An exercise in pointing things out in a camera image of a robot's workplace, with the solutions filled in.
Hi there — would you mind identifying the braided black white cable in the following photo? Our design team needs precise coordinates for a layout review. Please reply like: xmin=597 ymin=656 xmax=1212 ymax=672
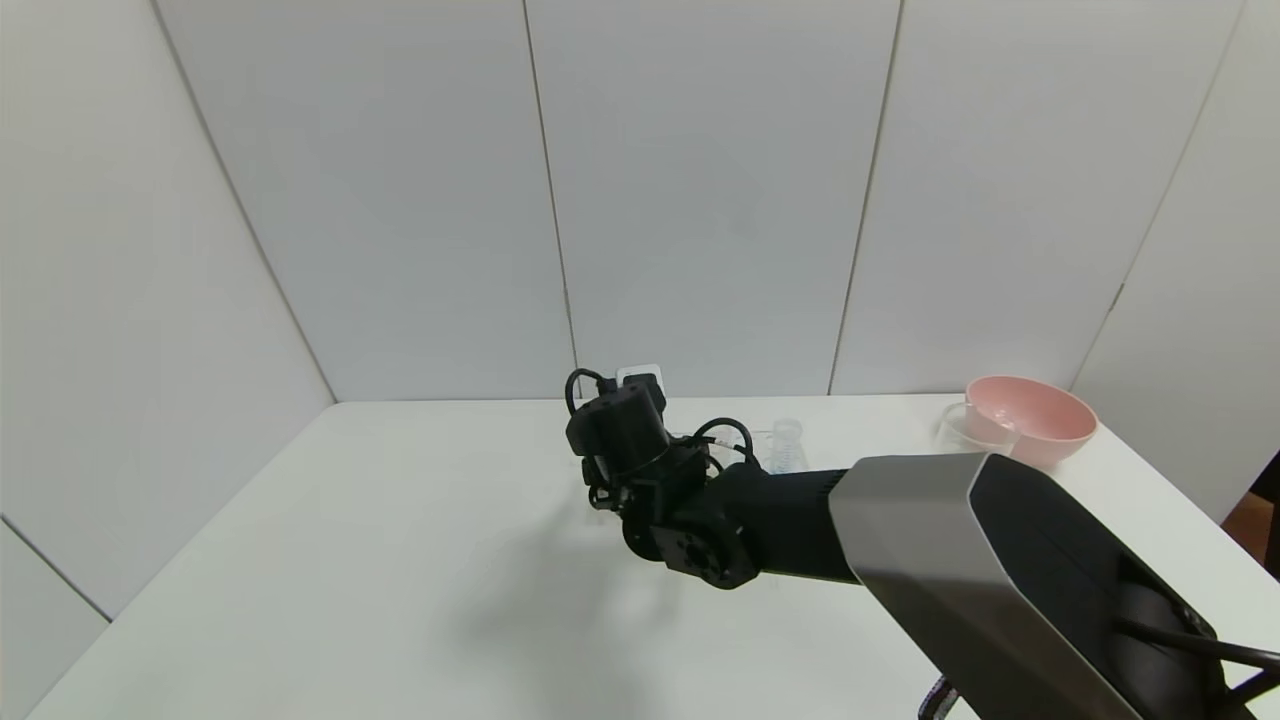
xmin=917 ymin=674 xmax=963 ymax=720

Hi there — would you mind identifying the pink plastic bowl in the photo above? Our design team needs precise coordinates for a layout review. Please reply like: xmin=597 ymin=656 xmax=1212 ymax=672
xmin=965 ymin=375 xmax=1099 ymax=472

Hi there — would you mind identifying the black looped camera cable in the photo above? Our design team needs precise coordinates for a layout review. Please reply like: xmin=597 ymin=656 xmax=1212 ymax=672
xmin=564 ymin=368 xmax=614 ymax=417

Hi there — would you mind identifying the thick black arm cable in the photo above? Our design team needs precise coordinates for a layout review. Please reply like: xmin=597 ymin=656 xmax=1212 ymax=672
xmin=1115 ymin=618 xmax=1280 ymax=673

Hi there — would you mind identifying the test tube with blue pigment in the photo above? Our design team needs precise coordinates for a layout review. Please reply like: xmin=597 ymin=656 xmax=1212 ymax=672
xmin=771 ymin=418 xmax=807 ymax=475

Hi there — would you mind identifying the black cable with white tag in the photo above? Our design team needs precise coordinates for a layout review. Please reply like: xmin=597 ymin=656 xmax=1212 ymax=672
xmin=693 ymin=417 xmax=758 ymax=471

